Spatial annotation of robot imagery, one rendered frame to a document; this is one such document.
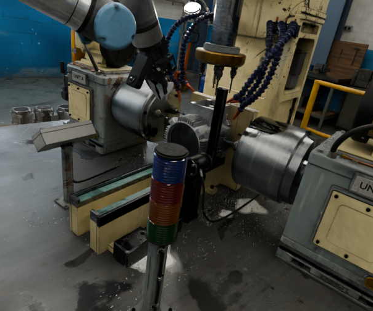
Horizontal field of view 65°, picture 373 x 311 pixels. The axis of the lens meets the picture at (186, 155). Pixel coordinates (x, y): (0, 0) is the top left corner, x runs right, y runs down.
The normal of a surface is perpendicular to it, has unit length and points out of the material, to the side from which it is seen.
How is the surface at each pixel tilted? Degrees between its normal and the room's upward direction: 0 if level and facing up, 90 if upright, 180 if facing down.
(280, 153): 55
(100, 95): 90
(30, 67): 90
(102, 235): 90
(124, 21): 93
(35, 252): 0
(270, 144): 47
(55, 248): 0
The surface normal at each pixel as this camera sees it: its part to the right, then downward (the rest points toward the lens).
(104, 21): 0.56, 0.47
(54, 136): 0.68, -0.28
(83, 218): 0.77, 0.36
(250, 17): -0.62, 0.25
